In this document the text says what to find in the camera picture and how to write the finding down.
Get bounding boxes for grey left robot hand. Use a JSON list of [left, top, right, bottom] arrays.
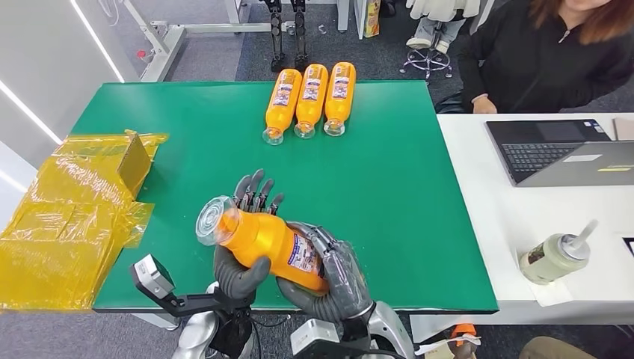
[[214, 169, 286, 304]]

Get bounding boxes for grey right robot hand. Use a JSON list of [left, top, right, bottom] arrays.
[[276, 221, 375, 323]]

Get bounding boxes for orange juice bottle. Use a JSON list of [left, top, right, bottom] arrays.
[[195, 195, 330, 293], [262, 68, 303, 146], [294, 64, 330, 140], [323, 61, 357, 137]]

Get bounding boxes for white paper strip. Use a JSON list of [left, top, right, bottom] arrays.
[[417, 336, 482, 357]]

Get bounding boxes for yellow film wrapped cardboard box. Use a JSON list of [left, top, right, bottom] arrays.
[[0, 129, 170, 312]]

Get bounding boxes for pale drink cup with straw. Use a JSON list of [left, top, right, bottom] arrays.
[[519, 220, 599, 286]]

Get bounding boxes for white paper sheet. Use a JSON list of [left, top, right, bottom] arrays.
[[514, 248, 576, 308]]

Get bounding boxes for person's hand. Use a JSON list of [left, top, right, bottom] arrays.
[[472, 95, 498, 115]]

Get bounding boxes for black laptop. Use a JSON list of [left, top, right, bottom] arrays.
[[485, 119, 611, 185]]

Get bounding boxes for chrome chair star base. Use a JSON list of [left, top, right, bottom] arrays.
[[398, 48, 454, 80]]

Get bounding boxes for black robot leg stand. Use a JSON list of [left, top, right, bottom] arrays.
[[291, 0, 310, 70], [262, 0, 287, 74]]

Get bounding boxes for grey laptop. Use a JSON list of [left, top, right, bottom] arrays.
[[517, 141, 634, 188]]

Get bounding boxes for yellow printed carton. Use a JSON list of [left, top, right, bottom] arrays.
[[363, 0, 382, 39]]

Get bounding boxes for person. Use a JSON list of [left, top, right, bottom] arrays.
[[455, 0, 634, 115]]

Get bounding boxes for white garment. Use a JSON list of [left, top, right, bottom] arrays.
[[406, 0, 481, 23]]

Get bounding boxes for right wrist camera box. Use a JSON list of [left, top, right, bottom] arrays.
[[290, 319, 342, 359]]

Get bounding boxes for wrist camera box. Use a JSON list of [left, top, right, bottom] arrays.
[[290, 319, 342, 359], [130, 254, 176, 301]]

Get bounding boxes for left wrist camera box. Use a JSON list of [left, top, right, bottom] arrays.
[[130, 254, 176, 301]]

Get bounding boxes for orange tool handle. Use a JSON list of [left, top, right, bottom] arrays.
[[448, 324, 479, 359]]

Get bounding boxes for white metal table frame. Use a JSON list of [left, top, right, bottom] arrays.
[[121, 0, 298, 84]]

